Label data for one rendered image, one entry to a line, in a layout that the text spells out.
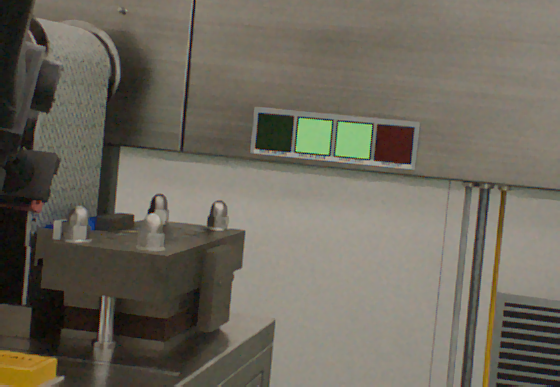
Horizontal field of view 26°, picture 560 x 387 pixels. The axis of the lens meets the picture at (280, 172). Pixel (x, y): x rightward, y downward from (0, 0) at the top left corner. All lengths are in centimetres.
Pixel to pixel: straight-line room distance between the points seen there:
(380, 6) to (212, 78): 28
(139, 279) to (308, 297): 274
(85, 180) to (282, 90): 32
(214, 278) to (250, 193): 259
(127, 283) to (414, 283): 272
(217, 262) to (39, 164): 29
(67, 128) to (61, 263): 22
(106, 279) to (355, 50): 54
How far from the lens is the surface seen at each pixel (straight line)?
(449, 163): 178
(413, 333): 418
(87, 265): 152
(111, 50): 182
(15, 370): 132
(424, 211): 413
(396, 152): 178
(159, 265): 149
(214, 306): 166
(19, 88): 92
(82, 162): 173
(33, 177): 152
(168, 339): 158
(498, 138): 178
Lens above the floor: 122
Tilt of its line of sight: 3 degrees down
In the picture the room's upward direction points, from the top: 5 degrees clockwise
